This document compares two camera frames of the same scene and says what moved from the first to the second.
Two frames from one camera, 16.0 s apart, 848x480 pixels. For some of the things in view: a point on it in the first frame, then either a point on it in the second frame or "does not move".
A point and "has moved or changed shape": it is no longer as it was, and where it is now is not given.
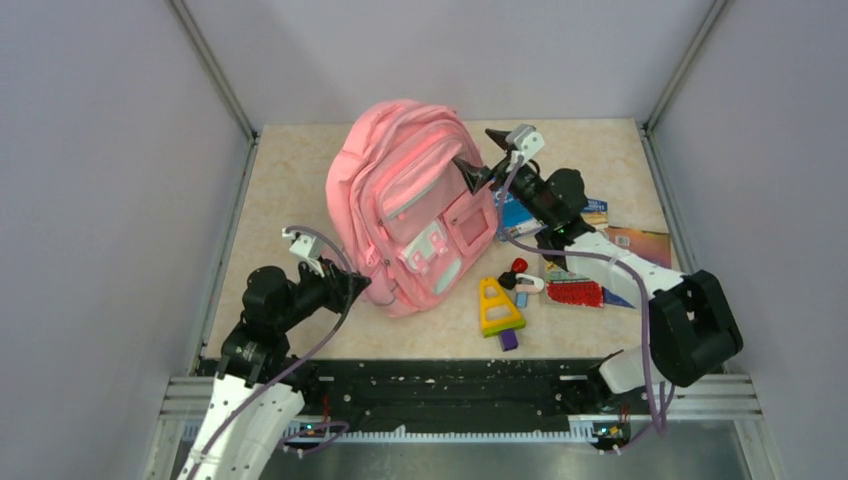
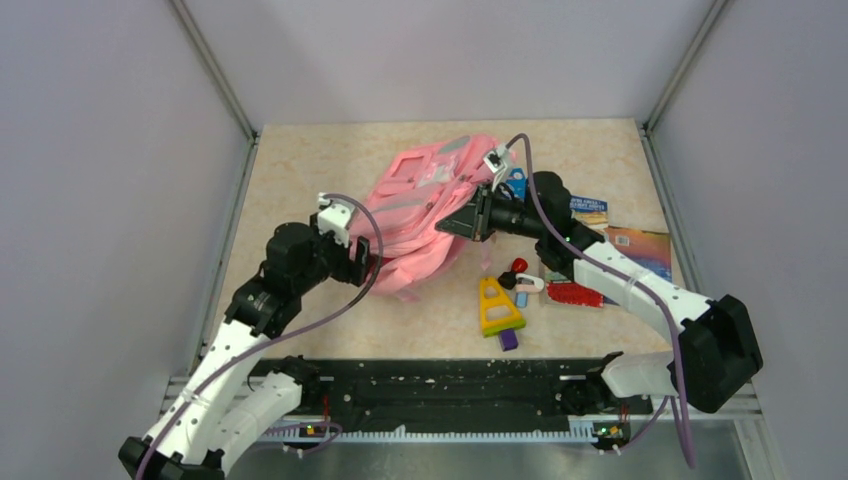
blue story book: (595, 212) does not move
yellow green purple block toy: (498, 315) does not move
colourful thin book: (652, 246) does not move
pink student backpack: (411, 228) has moved or changed shape
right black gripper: (475, 176) → (472, 221)
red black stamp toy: (508, 280) does not move
